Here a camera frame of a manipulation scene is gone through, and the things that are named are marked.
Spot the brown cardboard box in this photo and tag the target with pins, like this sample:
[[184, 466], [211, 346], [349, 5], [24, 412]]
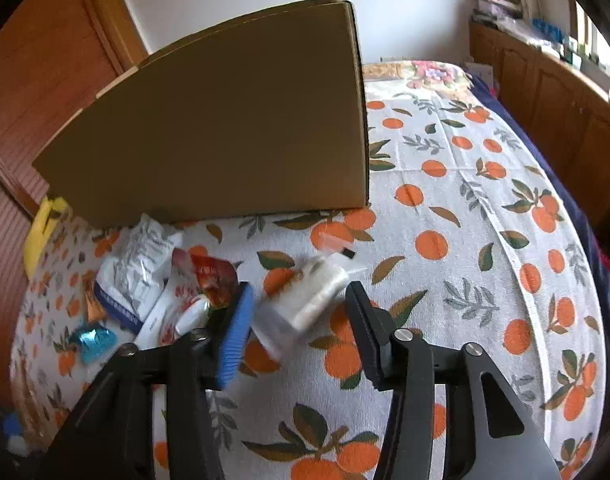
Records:
[[210, 125]]

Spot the teal foil candy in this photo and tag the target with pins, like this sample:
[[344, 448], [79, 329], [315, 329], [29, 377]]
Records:
[[96, 342]]

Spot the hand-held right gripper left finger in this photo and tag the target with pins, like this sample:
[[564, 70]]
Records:
[[235, 340]]

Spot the orange snack packet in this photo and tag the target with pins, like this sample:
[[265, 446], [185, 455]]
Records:
[[94, 307]]

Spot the clear-wrapped white cracker pack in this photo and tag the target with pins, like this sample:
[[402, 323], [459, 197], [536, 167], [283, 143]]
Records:
[[315, 290]]

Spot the dark blue blanket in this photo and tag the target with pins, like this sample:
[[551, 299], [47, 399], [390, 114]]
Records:
[[580, 220]]

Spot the white paper bag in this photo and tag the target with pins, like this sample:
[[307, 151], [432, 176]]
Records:
[[480, 77]]

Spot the white blue snack packet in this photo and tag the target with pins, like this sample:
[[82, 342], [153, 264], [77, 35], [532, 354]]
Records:
[[135, 270]]

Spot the window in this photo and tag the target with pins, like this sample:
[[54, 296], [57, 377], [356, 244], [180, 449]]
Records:
[[597, 40]]

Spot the white red-print snack packet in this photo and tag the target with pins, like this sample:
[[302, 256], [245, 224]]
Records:
[[177, 305]]

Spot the red snack packet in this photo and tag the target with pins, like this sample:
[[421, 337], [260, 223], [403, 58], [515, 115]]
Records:
[[212, 275]]

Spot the orange fruit print tablecloth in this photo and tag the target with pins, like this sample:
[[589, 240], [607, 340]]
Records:
[[435, 310]]

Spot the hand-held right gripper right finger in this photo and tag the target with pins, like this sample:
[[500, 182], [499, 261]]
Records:
[[370, 340]]

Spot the wooden slatted wardrobe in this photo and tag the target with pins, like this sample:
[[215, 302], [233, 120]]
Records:
[[35, 85]]

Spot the blue white object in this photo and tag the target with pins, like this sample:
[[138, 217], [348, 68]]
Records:
[[15, 435]]

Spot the yellow plastic object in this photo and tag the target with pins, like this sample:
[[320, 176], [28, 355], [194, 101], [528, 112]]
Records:
[[40, 240]]

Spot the wooden low cabinet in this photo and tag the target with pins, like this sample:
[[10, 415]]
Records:
[[550, 90]]

